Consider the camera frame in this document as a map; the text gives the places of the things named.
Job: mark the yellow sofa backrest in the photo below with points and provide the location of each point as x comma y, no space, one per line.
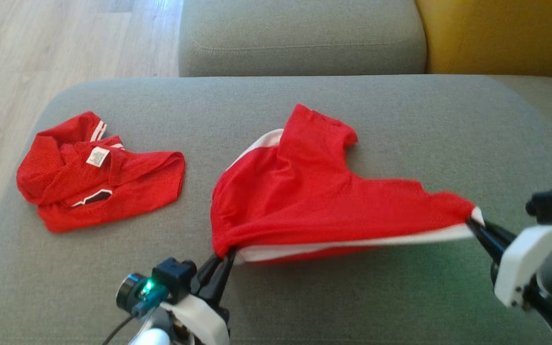
496,33

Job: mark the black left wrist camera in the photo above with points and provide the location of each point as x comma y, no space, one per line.
175,278

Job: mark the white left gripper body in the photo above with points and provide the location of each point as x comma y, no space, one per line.
204,321

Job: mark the red shorts with white stripe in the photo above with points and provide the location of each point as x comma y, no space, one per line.
304,191

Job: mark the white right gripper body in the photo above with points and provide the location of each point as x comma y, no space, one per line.
520,263

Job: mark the red jersey with white sleeves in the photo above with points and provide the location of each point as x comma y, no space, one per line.
65,191

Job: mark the large grey sofa seat cushion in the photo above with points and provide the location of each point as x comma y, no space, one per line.
304,306

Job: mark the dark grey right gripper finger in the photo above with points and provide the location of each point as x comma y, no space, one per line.
484,242
499,233

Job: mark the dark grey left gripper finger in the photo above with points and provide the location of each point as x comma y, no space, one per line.
219,282
205,274

